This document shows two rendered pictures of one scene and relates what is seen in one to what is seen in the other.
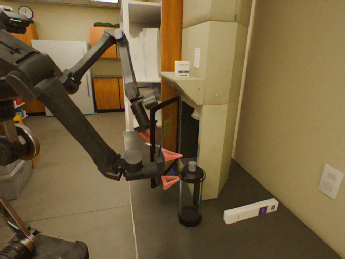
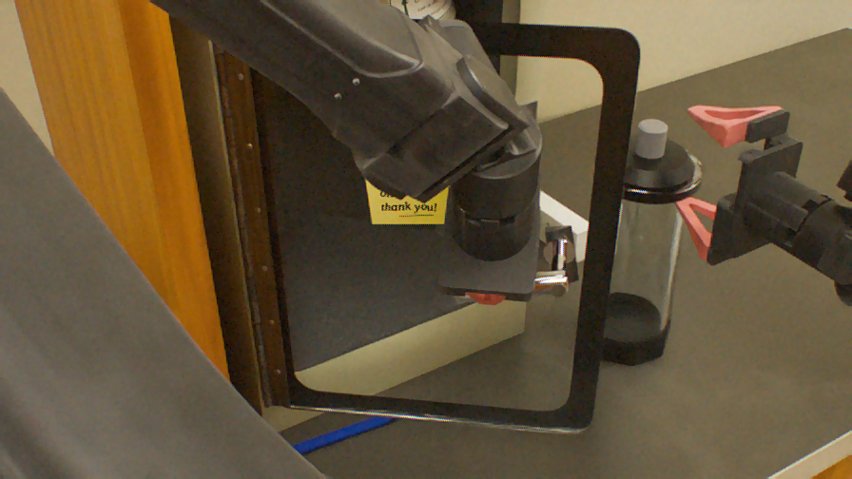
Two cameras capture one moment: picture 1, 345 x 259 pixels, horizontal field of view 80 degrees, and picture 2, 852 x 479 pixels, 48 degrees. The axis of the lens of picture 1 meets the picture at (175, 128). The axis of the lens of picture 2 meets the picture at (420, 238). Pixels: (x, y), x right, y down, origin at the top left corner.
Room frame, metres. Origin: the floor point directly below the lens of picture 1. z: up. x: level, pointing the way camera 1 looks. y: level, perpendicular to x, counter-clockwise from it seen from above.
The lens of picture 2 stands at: (1.11, 0.67, 1.65)
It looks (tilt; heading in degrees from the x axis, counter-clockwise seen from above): 35 degrees down; 256
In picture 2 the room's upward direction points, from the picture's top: 1 degrees counter-clockwise
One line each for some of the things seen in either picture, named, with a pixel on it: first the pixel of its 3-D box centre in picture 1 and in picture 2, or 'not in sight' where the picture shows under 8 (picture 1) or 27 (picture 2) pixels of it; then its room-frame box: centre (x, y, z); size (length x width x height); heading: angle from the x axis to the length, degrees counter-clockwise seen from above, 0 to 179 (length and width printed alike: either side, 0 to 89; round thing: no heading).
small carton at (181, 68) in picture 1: (181, 68); not in sight; (0.89, -0.02, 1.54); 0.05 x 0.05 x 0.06; 17
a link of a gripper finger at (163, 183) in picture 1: (169, 176); (716, 208); (0.66, 0.02, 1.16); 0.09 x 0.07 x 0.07; 106
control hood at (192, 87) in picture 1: (178, 86); not in sight; (0.93, -0.01, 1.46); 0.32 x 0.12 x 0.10; 16
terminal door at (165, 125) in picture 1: (166, 139); (428, 248); (0.94, 0.04, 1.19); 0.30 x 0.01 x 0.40; 158
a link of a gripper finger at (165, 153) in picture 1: (169, 160); (727, 142); (0.66, 0.02, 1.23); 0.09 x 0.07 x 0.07; 106
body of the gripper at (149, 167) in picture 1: (150, 170); (784, 210); (0.64, 0.09, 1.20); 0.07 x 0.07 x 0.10; 16
